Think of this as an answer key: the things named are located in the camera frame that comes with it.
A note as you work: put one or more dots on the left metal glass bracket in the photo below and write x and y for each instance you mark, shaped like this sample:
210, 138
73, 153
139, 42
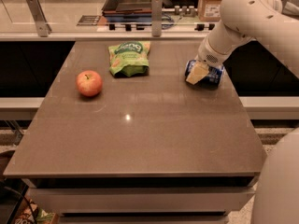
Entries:
42, 26

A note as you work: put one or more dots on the white table drawer base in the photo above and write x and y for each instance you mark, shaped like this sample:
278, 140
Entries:
204, 205

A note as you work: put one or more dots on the brown cardboard box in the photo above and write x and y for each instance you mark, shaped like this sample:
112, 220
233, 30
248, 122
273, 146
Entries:
209, 10

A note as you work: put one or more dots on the blue pepsi can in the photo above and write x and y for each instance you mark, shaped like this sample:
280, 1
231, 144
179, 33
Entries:
213, 77

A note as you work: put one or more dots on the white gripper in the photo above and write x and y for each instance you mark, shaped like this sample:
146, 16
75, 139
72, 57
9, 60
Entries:
207, 56

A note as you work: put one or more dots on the middle metal glass bracket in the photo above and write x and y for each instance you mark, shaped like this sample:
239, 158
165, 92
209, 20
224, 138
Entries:
156, 17

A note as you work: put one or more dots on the red apple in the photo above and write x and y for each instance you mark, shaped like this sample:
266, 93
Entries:
89, 83

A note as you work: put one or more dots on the orange framed dark tray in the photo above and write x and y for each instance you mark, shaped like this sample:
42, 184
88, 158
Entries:
117, 7

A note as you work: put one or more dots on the snack box on floor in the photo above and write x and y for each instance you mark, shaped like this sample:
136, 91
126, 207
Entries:
30, 213

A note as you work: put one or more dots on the metal glass bracket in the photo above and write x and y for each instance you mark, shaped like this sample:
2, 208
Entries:
156, 17
42, 26

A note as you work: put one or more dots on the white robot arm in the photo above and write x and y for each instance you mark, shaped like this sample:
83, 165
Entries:
276, 198

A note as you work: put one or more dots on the glass barrier panel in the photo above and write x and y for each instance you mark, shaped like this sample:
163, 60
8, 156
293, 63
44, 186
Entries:
63, 17

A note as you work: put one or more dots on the green chip bag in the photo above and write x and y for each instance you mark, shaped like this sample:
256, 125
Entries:
129, 58

